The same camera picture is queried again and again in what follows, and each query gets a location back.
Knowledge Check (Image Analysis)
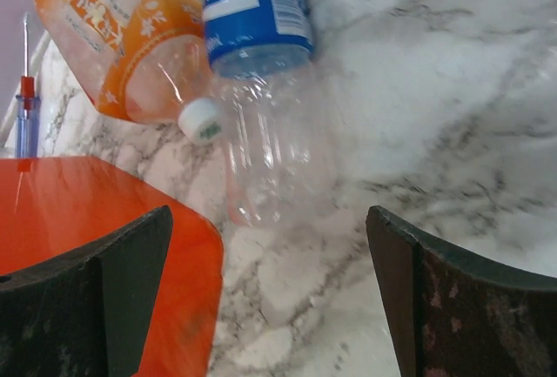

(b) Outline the orange plastic bin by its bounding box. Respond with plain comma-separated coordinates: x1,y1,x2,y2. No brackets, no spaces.
1,157,224,376

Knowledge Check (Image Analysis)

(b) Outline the red screwdriver at back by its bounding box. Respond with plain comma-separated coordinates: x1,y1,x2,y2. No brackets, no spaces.
16,13,41,158

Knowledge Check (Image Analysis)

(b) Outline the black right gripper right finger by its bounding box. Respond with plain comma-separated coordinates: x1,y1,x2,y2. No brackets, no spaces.
366,205,556,376

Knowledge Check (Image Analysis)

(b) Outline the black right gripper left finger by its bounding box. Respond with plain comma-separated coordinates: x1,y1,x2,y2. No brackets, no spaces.
1,206,173,376

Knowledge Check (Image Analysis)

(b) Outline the clear bottle blue label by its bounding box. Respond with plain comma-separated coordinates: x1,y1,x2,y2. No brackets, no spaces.
203,0,333,227

